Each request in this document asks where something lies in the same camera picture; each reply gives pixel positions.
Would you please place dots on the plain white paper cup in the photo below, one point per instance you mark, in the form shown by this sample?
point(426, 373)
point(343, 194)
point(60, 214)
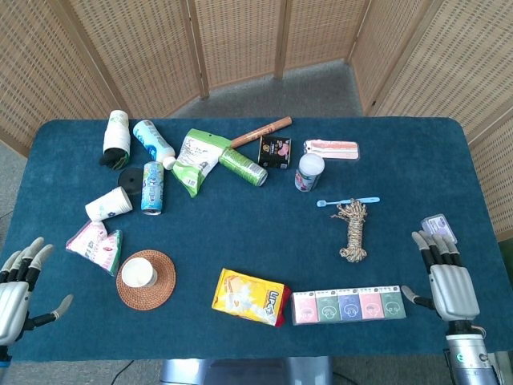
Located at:
point(138, 272)

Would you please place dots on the blue table cloth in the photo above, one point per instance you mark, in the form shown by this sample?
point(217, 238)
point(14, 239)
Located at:
point(280, 248)

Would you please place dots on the woven folding screen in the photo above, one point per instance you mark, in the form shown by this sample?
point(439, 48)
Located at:
point(441, 60)
point(140, 52)

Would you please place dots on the pink blister pack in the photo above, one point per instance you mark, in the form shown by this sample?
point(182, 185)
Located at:
point(332, 149)

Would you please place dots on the black green fabric piece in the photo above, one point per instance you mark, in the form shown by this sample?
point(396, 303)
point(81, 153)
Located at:
point(114, 159)

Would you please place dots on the printed white paper cup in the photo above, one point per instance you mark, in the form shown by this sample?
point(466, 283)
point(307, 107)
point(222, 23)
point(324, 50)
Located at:
point(107, 204)

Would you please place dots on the clear purple card box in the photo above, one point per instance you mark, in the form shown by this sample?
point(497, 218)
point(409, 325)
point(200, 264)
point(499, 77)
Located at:
point(439, 224)

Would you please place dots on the black round disc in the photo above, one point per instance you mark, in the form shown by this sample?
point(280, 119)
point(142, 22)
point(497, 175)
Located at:
point(130, 180)

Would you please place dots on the blue drink can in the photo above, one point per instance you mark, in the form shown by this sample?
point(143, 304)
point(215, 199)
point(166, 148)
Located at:
point(152, 188)

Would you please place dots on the brown wooden stick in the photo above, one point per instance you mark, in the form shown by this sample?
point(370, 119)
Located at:
point(262, 130)

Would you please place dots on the yellow snack bag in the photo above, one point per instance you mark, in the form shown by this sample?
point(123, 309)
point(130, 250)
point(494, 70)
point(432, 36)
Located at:
point(244, 297)

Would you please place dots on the small black box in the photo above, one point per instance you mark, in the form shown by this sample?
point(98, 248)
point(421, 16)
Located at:
point(274, 152)

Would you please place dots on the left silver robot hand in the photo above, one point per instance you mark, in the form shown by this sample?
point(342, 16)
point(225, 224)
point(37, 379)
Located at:
point(12, 305)

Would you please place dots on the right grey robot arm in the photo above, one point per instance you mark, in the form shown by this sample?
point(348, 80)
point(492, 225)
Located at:
point(469, 357)

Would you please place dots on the green drink can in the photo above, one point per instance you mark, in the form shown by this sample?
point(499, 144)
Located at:
point(242, 165)

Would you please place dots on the white lid purple can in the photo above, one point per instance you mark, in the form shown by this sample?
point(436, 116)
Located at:
point(309, 170)

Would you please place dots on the green white snack bag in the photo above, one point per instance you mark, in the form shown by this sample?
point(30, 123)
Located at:
point(196, 158)

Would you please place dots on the round woven rattan coaster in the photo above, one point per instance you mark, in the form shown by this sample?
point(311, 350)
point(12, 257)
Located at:
point(160, 298)

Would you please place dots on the multicolour tissue pack row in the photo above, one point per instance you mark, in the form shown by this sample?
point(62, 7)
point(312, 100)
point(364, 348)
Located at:
point(348, 305)

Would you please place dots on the light blue toothbrush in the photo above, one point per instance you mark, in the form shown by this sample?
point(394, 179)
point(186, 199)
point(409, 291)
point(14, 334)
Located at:
point(340, 201)

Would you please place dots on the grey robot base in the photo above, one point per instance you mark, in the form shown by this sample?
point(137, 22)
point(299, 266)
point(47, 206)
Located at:
point(244, 371)

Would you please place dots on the pink white snack bag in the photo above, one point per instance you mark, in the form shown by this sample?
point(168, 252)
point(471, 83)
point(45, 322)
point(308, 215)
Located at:
point(96, 246)

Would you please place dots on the blue white plastic bottle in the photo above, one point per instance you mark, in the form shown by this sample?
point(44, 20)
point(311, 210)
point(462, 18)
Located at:
point(151, 139)

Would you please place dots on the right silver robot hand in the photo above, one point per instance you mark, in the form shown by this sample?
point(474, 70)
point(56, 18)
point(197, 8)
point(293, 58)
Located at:
point(455, 293)

